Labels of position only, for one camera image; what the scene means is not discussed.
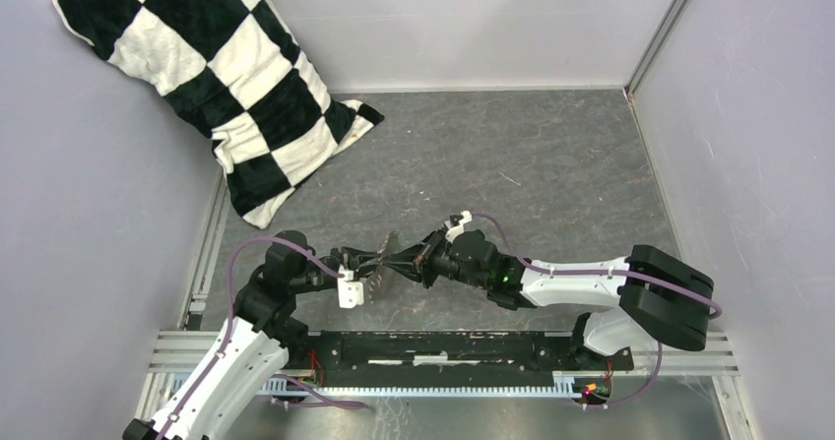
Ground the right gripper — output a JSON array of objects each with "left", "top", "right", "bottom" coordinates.
[{"left": 380, "top": 228, "right": 489, "bottom": 291}]

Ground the metal key organizer plate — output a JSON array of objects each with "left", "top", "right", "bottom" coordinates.
[{"left": 366, "top": 231, "right": 401, "bottom": 303}]

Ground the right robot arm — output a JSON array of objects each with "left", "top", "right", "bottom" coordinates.
[{"left": 379, "top": 230, "right": 719, "bottom": 369}]

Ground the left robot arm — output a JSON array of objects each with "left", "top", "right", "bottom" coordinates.
[{"left": 122, "top": 231, "right": 384, "bottom": 439}]

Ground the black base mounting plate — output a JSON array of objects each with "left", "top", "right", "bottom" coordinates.
[{"left": 285, "top": 331, "right": 634, "bottom": 388}]

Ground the black and white checkered pillow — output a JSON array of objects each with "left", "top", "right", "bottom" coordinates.
[{"left": 53, "top": 0, "right": 383, "bottom": 228}]

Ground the aluminium corner profile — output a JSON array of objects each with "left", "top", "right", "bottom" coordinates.
[{"left": 623, "top": 0, "right": 690, "bottom": 102}]

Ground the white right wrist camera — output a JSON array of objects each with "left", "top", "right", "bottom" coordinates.
[{"left": 444, "top": 211, "right": 473, "bottom": 243}]

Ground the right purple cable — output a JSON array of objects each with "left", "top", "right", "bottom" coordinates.
[{"left": 469, "top": 212, "right": 724, "bottom": 412}]

